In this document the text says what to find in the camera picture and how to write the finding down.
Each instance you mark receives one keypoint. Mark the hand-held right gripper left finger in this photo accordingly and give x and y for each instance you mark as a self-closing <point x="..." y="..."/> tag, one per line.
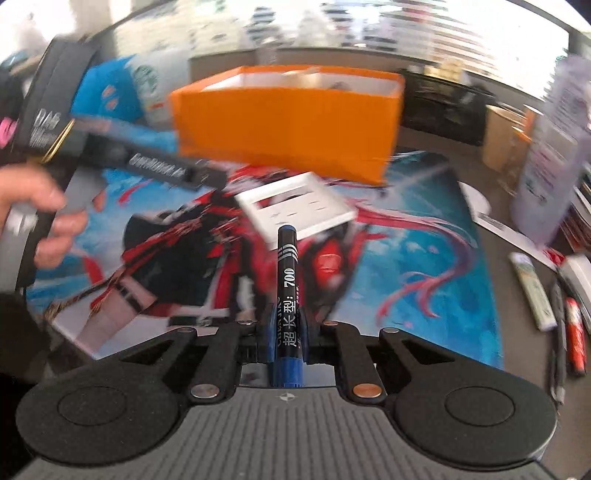
<point x="261" y="337"/>

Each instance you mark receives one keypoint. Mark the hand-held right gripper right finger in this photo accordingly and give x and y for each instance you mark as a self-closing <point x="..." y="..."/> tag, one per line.
<point x="314" y="341"/>

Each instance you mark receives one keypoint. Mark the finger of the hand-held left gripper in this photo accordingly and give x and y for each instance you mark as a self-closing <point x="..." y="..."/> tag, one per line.
<point x="138" y="147"/>

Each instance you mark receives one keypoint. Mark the blue marker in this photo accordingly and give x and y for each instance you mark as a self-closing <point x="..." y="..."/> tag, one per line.
<point x="287" y="277"/>

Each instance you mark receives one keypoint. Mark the orange storage box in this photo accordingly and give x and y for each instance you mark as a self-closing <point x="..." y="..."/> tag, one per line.
<point x="277" y="129"/>

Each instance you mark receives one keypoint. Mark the person's left hand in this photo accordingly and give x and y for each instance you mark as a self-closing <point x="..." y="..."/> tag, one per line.
<point x="27" y="184"/>

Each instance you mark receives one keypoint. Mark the black item with pink bow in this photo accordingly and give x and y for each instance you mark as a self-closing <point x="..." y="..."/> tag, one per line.
<point x="4" y="131"/>

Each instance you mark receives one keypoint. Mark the blue paper gift bag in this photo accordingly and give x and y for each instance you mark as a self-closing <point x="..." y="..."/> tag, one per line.
<point x="111" y="92"/>

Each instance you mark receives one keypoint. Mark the translucent plastic cup green logo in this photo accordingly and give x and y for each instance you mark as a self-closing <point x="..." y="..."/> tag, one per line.
<point x="152" y="87"/>

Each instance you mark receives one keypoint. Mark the printed desk mat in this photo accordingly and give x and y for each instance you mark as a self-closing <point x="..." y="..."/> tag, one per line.
<point x="415" y="277"/>

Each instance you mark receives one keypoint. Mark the white paper disc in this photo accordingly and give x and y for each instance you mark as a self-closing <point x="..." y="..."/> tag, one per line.
<point x="475" y="198"/>

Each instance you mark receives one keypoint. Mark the torn white label strip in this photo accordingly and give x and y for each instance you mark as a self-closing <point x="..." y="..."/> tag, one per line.
<point x="512" y="235"/>

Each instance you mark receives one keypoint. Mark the white eraser stick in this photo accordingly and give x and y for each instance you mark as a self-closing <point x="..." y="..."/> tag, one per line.
<point x="535" y="295"/>

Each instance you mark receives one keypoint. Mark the thin black pen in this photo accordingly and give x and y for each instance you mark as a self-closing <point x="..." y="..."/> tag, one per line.
<point x="557" y="341"/>

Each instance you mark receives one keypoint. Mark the red and white packet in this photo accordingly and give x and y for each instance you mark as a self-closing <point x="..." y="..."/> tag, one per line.
<point x="555" y="256"/>

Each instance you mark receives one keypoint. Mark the red marker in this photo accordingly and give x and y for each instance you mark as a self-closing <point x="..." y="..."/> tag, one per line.
<point x="576" y="337"/>

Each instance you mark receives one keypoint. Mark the black mesh desk organizer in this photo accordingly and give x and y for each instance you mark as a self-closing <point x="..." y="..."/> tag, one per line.
<point x="443" y="110"/>

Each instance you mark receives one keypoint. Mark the small white box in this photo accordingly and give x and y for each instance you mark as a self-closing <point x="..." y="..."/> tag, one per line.
<point x="581" y="277"/>

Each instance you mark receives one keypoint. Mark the beige paper cup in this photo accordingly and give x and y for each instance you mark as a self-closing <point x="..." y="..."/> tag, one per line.
<point x="501" y="138"/>

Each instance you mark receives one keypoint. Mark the gold cap perfume bottle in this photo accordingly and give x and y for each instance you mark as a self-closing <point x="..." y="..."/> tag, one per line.
<point x="524" y="138"/>

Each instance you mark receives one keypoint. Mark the stack of books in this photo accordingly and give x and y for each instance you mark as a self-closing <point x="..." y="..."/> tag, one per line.
<point x="579" y="217"/>

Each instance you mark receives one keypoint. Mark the pale purple refill pouch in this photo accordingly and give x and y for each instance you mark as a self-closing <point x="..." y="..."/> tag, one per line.
<point x="549" y="161"/>

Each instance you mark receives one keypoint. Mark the frosted glass partition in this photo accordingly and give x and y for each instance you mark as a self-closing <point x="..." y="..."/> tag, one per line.
<point x="415" y="27"/>

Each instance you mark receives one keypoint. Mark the white square frame plate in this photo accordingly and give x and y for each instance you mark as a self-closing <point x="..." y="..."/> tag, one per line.
<point x="332" y="212"/>

